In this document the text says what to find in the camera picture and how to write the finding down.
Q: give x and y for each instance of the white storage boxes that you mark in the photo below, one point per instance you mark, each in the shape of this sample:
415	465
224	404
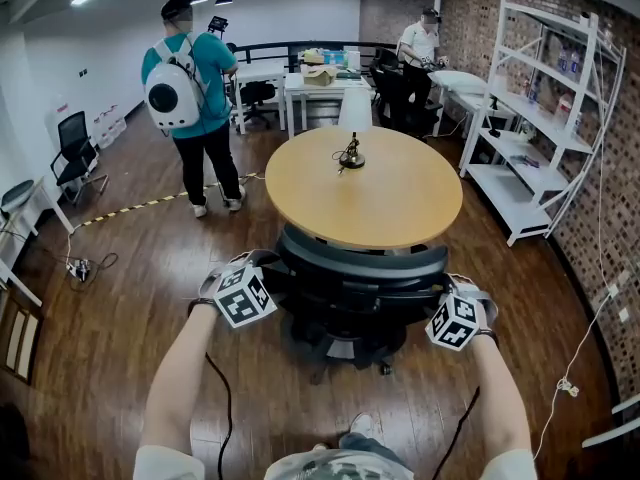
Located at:
110	123

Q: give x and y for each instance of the white shade table lamp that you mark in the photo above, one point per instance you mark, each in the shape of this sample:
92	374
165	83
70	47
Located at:
354	110

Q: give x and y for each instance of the white metal shelf rack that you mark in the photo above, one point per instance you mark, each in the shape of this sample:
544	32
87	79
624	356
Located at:
537	113

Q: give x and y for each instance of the black metal railing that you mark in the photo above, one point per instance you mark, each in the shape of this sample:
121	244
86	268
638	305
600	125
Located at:
280	47

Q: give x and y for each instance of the grey round stool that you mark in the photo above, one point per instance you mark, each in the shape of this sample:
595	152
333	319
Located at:
16	194

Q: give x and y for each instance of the white power strip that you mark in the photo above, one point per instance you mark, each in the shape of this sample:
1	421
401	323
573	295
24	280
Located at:
79	268

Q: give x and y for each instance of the person's left forearm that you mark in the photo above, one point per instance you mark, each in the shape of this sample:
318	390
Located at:
175	378

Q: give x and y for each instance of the person's right forearm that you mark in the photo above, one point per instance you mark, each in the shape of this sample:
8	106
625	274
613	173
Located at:
500	398

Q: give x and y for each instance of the person's white shoe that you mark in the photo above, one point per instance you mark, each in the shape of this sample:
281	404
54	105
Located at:
361	424

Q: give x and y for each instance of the white desk with clutter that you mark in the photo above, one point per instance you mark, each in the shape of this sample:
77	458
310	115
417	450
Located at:
320	90

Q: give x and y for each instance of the white side desk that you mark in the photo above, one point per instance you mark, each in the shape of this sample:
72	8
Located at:
47	200

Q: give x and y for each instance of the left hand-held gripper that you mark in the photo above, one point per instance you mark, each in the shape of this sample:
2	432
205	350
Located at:
245	295

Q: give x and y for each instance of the round wooden desk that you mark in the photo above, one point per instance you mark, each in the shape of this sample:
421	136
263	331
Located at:
395	200

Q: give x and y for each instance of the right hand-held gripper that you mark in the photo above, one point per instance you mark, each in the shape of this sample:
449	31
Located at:
456	320

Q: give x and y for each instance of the black mesh sled-base chair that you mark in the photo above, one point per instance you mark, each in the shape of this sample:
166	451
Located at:
75	140

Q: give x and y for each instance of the black swivel chair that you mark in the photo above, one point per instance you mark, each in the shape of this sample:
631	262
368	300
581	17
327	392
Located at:
257	93

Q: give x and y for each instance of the white table with pillow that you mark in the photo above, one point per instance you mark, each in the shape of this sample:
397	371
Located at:
470	100

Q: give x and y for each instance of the person's leg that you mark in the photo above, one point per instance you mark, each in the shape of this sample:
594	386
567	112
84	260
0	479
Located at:
365	443

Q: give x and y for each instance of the person's camouflage shirt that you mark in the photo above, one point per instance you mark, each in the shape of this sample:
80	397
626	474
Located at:
340	468

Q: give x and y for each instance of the open cardboard box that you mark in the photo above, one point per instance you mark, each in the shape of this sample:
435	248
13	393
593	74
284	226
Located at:
320	75

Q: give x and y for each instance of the black high-back chair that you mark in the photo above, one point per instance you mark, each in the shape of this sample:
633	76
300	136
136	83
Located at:
397	93

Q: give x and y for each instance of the white dome backpack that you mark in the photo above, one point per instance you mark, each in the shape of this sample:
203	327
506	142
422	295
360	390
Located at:
172	99

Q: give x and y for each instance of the small white desk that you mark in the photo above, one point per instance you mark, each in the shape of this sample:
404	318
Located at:
260	70

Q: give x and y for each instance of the black office chair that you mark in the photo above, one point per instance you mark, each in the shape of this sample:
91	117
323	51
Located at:
360	274

